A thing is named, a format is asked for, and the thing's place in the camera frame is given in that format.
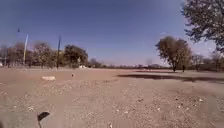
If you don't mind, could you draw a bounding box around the distant group of trees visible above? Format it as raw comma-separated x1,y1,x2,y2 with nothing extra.
191,49,224,72

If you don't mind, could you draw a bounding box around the pale flat stone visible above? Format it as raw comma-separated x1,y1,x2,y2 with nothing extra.
41,75,57,82

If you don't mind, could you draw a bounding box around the row of trees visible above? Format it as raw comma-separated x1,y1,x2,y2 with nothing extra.
0,41,103,70

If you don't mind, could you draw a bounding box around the dark pole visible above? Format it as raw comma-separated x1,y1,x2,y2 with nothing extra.
56,35,62,70

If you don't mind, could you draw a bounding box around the white pole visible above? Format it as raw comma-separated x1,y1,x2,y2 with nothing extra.
22,32,30,66

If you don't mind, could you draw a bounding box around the large brown-leaved tree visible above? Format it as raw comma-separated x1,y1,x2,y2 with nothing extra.
155,35,193,73

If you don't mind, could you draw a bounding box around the small white building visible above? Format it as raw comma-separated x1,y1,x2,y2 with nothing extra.
78,64,88,70

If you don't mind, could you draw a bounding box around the overhanging tree with thin branches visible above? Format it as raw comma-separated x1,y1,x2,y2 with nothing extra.
181,0,224,53

